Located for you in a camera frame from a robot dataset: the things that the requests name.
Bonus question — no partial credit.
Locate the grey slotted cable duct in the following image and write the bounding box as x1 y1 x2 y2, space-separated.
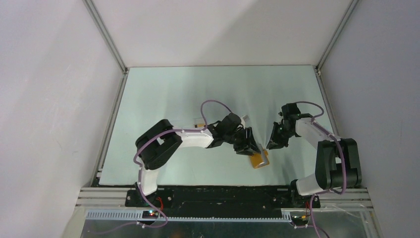
86 209 292 223

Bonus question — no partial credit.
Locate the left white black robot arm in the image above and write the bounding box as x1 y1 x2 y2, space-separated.
133 113 262 207

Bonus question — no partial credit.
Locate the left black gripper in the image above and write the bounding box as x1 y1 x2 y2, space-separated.
224 127 261 157

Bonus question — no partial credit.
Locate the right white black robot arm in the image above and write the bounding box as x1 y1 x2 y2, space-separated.
266 102 362 207

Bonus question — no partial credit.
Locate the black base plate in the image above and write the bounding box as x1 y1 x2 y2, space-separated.
146 185 311 218

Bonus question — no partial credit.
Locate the orange card holder wallet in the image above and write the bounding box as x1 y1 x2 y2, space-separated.
249 150 269 169

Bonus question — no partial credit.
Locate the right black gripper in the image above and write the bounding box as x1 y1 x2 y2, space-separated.
266 121 294 150

